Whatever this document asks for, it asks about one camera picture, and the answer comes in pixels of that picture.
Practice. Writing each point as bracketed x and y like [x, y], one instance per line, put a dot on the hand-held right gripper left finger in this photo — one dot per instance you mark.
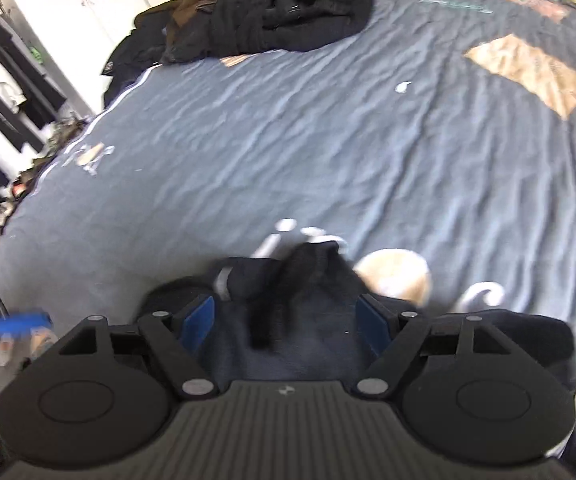
[199, 325]

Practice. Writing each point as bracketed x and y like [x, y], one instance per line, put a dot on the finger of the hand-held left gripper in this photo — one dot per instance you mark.
[20, 323]

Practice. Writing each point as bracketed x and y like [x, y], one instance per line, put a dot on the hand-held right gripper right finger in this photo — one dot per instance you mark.
[373, 322]

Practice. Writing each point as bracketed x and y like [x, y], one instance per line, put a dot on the black shirt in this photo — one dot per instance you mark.
[308, 285]

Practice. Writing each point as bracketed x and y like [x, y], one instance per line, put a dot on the row of hanging clothes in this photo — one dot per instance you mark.
[23, 75]

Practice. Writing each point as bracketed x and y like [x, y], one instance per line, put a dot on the pile of black clothes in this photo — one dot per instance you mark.
[293, 10]

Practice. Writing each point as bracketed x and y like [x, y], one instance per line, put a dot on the camouflage cloth pile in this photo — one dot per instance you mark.
[53, 145]

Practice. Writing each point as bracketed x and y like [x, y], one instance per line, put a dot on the grey printed quilt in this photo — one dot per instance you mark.
[293, 135]

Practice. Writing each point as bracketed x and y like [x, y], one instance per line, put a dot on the brown garment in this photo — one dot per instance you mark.
[190, 12]

